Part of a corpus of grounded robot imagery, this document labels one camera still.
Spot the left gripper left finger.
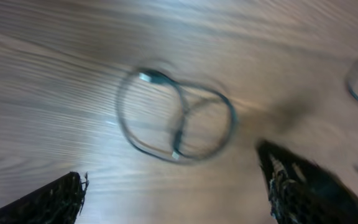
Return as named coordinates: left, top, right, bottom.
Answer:
left=0, top=171, right=89, bottom=224

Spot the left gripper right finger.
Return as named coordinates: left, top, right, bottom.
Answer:
left=255, top=139, right=358, bottom=224

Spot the black cable staying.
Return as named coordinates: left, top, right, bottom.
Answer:
left=116, top=67, right=238, bottom=165

